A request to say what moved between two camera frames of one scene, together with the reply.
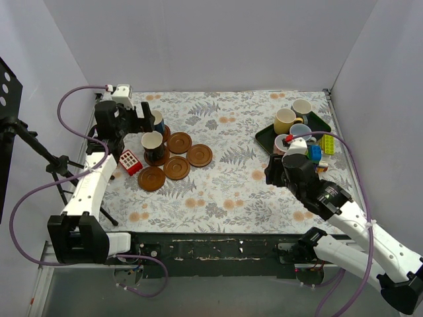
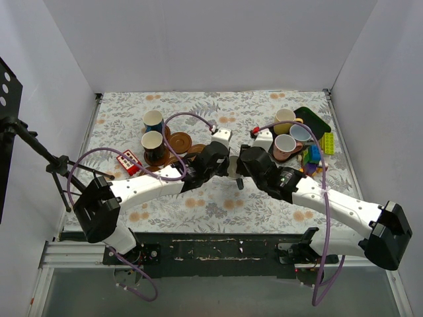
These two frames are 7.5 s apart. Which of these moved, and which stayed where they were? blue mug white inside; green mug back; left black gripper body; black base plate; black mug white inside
Moved: green mug back; left black gripper body
Stayed: blue mug white inside; black mug white inside; black base plate
